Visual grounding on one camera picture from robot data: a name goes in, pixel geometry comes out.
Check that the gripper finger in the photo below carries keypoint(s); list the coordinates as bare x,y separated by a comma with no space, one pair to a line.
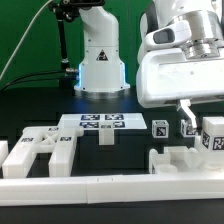
183,107

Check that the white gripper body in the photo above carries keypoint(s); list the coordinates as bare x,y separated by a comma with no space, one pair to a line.
166,75

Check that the white chair seat part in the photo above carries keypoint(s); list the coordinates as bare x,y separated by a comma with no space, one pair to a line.
176,159

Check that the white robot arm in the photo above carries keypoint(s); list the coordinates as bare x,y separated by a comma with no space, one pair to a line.
103,73

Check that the white chair back part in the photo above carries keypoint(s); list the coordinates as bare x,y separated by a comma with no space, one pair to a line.
59,142

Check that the white tagged cube right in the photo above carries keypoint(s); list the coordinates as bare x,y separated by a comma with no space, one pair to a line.
184,129

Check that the white tagged cube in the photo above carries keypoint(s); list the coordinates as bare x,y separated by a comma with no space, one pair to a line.
184,129
160,128

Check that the white tagged cube left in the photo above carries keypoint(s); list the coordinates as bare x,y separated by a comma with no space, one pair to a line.
160,128

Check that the white base tag plate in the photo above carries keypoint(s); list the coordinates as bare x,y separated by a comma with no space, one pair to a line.
128,121

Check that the black camera stand pole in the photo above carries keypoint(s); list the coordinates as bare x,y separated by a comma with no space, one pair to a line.
68,11

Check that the white U-shaped fence frame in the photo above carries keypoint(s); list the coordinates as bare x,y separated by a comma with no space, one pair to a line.
38,188

